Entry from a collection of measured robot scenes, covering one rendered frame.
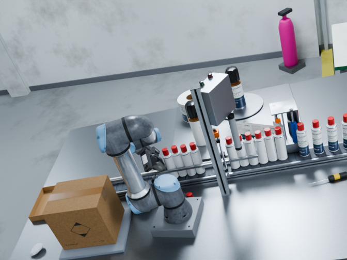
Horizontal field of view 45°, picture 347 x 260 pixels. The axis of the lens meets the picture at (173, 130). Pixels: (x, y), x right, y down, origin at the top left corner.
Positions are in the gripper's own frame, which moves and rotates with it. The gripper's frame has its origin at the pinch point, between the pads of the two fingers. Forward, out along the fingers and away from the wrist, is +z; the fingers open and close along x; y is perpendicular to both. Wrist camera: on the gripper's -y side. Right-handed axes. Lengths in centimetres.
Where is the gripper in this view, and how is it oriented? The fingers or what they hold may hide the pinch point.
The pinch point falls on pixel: (165, 171)
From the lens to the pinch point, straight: 241.7
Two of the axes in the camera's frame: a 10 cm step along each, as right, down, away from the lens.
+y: 0.7, -5.8, 8.1
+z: 7.2, 6.0, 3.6
